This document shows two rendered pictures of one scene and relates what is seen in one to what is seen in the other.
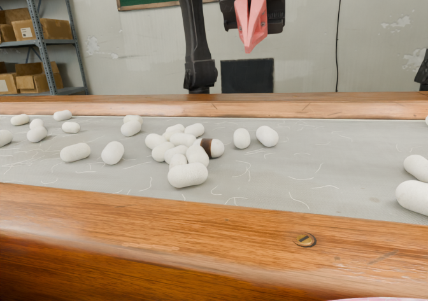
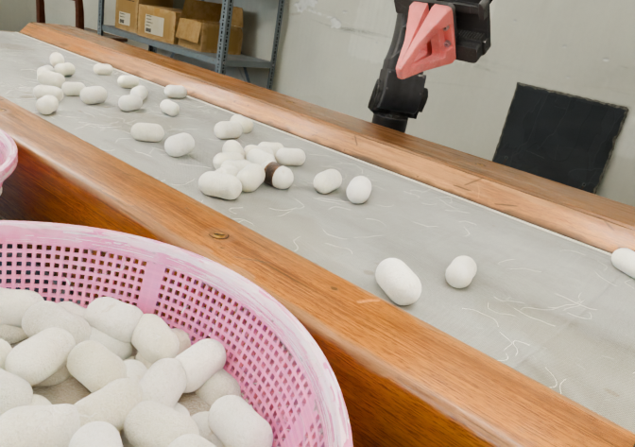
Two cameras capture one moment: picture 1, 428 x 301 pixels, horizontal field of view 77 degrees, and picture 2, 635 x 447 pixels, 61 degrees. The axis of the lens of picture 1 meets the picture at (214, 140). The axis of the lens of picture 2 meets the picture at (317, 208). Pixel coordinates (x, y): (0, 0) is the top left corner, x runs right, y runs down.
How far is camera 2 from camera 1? 0.25 m
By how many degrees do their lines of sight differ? 18
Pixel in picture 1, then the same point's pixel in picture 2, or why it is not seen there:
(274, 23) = (466, 47)
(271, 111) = (423, 171)
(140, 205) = (141, 179)
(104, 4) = not seen: outside the picture
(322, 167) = (373, 237)
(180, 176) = (208, 181)
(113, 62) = (330, 33)
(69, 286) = (64, 215)
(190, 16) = not seen: outside the picture
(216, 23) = (534, 9)
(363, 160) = (432, 251)
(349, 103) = (536, 197)
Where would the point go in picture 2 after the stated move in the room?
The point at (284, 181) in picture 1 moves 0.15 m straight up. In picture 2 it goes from (312, 230) to (349, 32)
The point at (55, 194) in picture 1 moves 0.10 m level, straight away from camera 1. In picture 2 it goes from (91, 149) to (111, 121)
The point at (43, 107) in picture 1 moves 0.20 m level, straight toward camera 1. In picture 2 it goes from (163, 75) to (146, 97)
